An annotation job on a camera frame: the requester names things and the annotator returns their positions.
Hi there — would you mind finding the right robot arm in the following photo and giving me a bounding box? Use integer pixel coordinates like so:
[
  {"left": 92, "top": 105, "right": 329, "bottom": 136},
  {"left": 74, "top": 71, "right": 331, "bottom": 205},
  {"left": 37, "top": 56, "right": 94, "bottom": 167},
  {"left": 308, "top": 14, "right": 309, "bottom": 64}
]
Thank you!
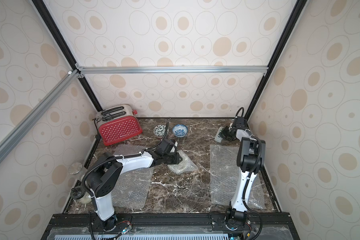
[{"left": 219, "top": 116, "right": 266, "bottom": 230}]

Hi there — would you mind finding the black right frame post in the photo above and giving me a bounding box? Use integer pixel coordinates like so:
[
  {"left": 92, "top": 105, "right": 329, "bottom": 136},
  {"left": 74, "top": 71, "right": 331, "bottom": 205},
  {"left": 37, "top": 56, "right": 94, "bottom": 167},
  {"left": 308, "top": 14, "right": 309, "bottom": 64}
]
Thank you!
[{"left": 244, "top": 0, "right": 308, "bottom": 122}]

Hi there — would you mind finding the bubble wrap sheet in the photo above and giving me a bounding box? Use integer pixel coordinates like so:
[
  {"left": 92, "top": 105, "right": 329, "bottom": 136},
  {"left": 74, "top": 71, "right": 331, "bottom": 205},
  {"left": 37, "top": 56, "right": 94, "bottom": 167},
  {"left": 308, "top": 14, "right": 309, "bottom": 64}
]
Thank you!
[
  {"left": 111, "top": 145, "right": 155, "bottom": 210},
  {"left": 210, "top": 145, "right": 267, "bottom": 210},
  {"left": 168, "top": 150, "right": 198, "bottom": 175}
]

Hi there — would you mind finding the red silver toaster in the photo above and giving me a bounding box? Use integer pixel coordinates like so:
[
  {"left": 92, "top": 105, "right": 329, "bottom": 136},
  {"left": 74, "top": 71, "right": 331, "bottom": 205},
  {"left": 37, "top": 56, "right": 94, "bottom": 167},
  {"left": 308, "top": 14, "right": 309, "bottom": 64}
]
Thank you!
[{"left": 95, "top": 105, "right": 143, "bottom": 146}]

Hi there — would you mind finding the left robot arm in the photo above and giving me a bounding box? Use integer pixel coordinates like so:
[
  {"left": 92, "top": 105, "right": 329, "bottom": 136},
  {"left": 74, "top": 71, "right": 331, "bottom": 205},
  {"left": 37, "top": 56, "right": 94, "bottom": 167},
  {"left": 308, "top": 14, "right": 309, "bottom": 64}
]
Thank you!
[{"left": 81, "top": 139, "right": 183, "bottom": 222}]

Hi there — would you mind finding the blue white patterned bowl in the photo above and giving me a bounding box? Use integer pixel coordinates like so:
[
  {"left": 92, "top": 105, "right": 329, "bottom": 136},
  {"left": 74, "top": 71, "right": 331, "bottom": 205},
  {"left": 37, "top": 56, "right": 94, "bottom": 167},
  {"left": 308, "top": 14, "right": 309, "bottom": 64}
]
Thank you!
[{"left": 172, "top": 124, "right": 189, "bottom": 138}]

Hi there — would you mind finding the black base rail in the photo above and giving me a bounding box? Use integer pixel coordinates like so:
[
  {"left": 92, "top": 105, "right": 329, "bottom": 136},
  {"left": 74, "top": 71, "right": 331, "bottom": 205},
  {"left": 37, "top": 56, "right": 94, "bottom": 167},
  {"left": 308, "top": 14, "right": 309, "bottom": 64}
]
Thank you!
[{"left": 42, "top": 212, "right": 299, "bottom": 240}]

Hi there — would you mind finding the black frame post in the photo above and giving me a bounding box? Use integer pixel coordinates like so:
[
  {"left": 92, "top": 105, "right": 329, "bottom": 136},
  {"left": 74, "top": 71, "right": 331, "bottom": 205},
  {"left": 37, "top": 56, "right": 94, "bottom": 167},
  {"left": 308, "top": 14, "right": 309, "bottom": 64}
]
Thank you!
[
  {"left": 32, "top": 0, "right": 103, "bottom": 112},
  {"left": 244, "top": 0, "right": 308, "bottom": 122}
]

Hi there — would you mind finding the horizontal aluminium rail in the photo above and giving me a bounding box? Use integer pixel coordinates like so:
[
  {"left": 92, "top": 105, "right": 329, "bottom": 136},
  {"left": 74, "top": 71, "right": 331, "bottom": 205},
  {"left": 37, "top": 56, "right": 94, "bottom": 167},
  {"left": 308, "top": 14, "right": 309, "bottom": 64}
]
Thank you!
[{"left": 79, "top": 66, "right": 268, "bottom": 74}]

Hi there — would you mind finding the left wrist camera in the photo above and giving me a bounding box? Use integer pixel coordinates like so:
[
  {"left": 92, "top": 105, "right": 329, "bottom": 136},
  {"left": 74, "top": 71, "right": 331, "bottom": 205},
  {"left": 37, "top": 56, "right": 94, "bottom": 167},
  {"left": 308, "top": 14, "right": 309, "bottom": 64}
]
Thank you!
[{"left": 171, "top": 142, "right": 178, "bottom": 153}]

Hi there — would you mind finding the black lid glass jar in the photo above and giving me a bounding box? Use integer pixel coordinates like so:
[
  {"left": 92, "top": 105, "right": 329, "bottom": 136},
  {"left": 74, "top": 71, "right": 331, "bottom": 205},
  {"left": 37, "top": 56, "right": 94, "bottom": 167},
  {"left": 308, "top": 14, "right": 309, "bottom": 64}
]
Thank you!
[{"left": 70, "top": 186, "right": 92, "bottom": 205}]

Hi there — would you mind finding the left diagonal aluminium rail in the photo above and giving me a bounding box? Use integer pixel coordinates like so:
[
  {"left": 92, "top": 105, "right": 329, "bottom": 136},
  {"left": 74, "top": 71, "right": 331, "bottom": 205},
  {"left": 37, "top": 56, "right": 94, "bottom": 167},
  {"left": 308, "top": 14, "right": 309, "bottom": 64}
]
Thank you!
[{"left": 0, "top": 70, "right": 79, "bottom": 164}]

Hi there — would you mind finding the black white patterned bowl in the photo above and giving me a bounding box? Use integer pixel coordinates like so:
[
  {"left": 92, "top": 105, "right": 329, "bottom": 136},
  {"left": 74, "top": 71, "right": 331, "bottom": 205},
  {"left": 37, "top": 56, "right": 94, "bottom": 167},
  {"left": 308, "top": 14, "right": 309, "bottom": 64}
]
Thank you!
[{"left": 153, "top": 125, "right": 169, "bottom": 138}]

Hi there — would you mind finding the black left frame post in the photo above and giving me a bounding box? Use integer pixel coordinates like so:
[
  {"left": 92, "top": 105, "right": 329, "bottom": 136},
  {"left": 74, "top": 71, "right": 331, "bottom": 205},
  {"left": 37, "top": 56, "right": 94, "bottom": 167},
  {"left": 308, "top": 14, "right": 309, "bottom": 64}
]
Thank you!
[{"left": 32, "top": 0, "right": 103, "bottom": 112}]

